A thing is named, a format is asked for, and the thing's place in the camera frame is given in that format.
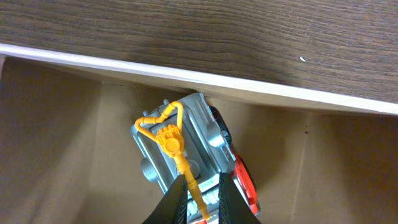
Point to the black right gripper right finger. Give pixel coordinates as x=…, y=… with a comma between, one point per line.
x=232, y=207

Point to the white cardboard box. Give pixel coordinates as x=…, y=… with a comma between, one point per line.
x=67, y=155

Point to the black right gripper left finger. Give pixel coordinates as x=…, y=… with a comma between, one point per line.
x=172, y=209

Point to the red toy truck yellow crane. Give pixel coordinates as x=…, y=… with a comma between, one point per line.
x=208, y=150

